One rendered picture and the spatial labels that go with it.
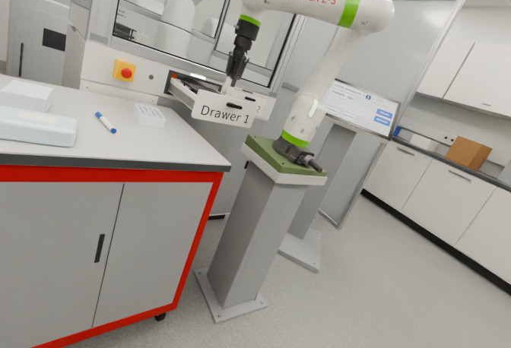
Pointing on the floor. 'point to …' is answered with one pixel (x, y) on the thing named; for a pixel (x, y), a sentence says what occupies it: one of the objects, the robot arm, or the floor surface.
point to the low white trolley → (99, 221)
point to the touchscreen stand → (289, 248)
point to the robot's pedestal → (252, 238)
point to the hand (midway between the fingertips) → (229, 86)
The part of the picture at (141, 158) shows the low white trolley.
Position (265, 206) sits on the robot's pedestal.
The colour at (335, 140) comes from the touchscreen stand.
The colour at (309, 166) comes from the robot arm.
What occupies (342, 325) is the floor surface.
